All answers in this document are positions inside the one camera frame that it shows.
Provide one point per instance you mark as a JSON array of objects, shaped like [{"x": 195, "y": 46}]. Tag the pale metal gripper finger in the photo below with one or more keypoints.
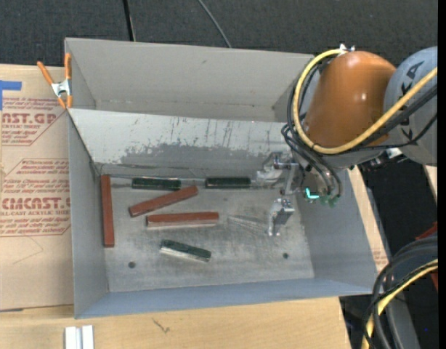
[
  {"x": 273, "y": 222},
  {"x": 285, "y": 213}
]

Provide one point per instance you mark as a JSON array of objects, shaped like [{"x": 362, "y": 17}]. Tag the dark green flat block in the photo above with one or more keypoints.
[
  {"x": 227, "y": 183},
  {"x": 186, "y": 249},
  {"x": 155, "y": 183}
]

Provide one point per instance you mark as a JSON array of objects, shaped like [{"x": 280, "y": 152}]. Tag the red-brown flat block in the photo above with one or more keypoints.
[
  {"x": 107, "y": 213},
  {"x": 183, "y": 217},
  {"x": 163, "y": 201}
]

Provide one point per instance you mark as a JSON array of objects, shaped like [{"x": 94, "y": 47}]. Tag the grey metal bin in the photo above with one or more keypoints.
[{"x": 194, "y": 267}]

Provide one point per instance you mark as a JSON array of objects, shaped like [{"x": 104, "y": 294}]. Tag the brown cardboard board red print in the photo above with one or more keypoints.
[{"x": 34, "y": 253}]

